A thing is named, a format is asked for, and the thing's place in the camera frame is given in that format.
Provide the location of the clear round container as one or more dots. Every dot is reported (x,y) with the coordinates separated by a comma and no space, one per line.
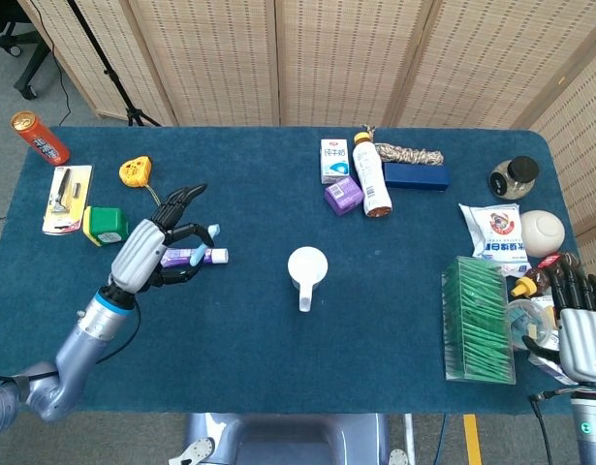
(525,319)

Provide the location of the white bottle yellow cap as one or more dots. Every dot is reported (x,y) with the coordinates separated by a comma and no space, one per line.
(370,174)

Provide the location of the patterned cloth strip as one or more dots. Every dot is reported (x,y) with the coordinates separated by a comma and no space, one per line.
(414,155)

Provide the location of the black tripod stand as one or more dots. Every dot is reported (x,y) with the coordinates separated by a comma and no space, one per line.
(108,72)

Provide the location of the blue tablecloth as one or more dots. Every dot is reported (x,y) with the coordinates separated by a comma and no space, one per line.
(259,339)

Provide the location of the yellow tape measure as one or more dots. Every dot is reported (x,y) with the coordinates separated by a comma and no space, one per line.
(134,172)

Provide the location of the small white box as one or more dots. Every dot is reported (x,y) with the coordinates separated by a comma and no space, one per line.
(549,369)

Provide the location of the razor blister pack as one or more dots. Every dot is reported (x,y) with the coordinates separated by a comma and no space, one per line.
(67,198)

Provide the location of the beige round bowl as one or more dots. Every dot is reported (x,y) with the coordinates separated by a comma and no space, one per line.
(544,232)

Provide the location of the white salt bag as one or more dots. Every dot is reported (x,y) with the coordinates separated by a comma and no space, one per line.
(496,230)

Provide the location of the clear box green packets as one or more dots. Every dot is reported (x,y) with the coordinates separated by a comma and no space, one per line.
(477,319)

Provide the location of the brown sauce bottle yellow nozzle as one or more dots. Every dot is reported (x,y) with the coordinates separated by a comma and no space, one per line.
(535,281)

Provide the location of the long navy blue box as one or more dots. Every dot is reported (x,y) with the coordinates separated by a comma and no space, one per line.
(416,176)

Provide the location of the orange red drink can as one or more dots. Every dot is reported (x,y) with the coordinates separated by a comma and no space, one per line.
(43,140)

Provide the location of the light blue toothbrush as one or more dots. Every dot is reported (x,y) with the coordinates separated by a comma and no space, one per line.
(215,230)

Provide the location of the white blue milk carton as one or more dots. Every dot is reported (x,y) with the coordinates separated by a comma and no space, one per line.
(335,160)

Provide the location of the light blue plastic cup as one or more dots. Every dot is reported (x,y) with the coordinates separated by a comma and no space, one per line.
(307,266)

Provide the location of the grey blue robot torso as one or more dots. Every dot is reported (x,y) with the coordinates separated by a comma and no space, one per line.
(288,438)

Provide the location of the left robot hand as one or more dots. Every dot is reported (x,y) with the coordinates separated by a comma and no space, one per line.
(137,252)

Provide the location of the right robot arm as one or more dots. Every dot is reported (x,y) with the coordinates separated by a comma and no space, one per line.
(590,431)

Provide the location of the black office chair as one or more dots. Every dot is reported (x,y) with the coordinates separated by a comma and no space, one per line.
(21,53)

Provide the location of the purple toothpaste tube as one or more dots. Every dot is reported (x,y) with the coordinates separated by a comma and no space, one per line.
(178,257)

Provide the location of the small purple carton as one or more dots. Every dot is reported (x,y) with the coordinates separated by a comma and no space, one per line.
(343,196)

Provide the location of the glass jar black lid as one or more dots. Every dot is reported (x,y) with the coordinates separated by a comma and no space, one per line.
(513,176)

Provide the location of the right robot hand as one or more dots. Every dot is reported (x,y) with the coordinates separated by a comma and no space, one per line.
(586,334)

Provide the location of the green plastic box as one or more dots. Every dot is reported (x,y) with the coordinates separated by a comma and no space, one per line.
(106,225)

